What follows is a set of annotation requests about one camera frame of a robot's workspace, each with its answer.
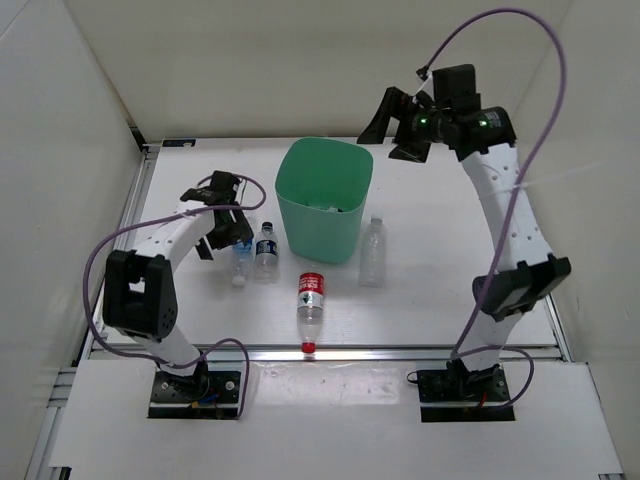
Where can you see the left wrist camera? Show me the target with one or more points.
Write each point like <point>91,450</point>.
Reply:
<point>222,182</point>

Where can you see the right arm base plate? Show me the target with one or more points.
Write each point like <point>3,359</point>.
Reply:
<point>443,401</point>

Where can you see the red label water bottle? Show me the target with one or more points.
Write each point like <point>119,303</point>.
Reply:
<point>310,310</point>

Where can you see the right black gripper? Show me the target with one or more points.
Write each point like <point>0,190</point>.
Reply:
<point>397,105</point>

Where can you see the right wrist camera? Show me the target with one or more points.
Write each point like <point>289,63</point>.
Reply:
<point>454,88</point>

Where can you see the blue label water bottle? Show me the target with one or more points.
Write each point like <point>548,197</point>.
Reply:
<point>241,262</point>

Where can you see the dark label Pepsi bottle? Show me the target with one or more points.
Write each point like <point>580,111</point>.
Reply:
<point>266,259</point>

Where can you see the aluminium frame rail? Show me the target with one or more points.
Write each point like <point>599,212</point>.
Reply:
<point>291,354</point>

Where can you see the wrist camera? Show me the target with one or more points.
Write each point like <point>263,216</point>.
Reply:
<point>454,88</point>
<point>222,182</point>

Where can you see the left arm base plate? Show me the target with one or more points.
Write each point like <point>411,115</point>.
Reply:
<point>206,395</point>

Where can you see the clear unlabelled plastic bottle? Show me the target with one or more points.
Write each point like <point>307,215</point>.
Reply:
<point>373,254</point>

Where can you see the green plastic bin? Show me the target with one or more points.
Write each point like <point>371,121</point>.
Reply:
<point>321,188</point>

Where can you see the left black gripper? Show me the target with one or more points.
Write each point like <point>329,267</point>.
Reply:
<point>240,232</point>

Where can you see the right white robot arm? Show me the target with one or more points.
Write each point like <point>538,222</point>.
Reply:
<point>524,269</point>

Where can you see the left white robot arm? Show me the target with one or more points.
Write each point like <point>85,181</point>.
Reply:
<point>140,298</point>

